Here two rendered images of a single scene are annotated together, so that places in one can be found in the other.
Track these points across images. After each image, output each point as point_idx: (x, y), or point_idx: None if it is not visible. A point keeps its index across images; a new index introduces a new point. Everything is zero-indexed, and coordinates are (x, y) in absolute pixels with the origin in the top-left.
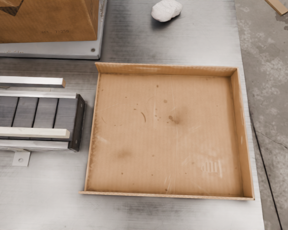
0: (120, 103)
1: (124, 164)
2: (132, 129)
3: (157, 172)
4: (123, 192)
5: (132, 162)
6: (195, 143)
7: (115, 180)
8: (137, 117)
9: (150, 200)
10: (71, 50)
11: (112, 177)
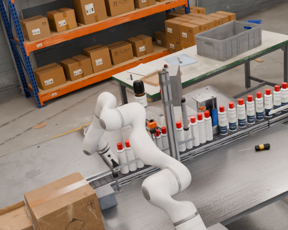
0: (21, 225)
1: (14, 214)
2: (14, 222)
3: (3, 217)
4: (13, 209)
5: (12, 215)
6: None
7: (16, 210)
8: (13, 225)
9: None
10: None
11: (17, 210)
